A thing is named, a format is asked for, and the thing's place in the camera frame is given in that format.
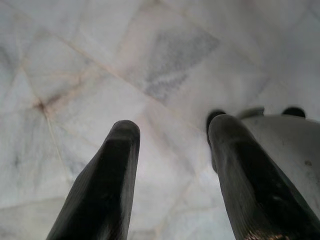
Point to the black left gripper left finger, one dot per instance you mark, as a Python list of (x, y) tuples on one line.
[(105, 190)]

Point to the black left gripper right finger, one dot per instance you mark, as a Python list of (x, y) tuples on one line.
[(250, 190)]

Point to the silver robot leg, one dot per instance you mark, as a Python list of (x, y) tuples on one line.
[(287, 155)]

